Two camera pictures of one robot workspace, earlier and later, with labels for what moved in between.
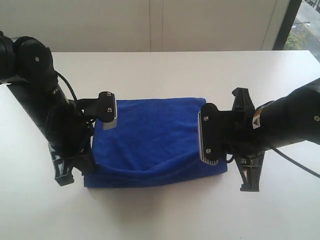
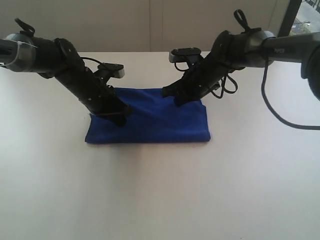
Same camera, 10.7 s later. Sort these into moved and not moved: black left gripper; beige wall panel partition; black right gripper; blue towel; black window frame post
Moved: black right gripper; black left gripper; blue towel
Not moved: black window frame post; beige wall panel partition
